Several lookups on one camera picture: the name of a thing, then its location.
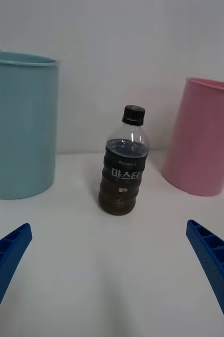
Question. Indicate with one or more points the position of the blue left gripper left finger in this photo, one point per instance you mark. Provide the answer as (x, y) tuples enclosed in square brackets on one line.
[(3, 260)]

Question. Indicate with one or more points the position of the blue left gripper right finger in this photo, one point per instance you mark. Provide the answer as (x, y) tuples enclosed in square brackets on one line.
[(217, 263)]

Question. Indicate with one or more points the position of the dark plastic bottle black cap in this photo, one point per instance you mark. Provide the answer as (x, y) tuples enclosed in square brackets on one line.
[(121, 181)]

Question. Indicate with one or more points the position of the pink plastic bin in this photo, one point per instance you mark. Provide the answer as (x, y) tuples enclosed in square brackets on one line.
[(204, 142)]

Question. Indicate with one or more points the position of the pale blue plastic bin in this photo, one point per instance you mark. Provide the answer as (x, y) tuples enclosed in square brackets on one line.
[(19, 126)]

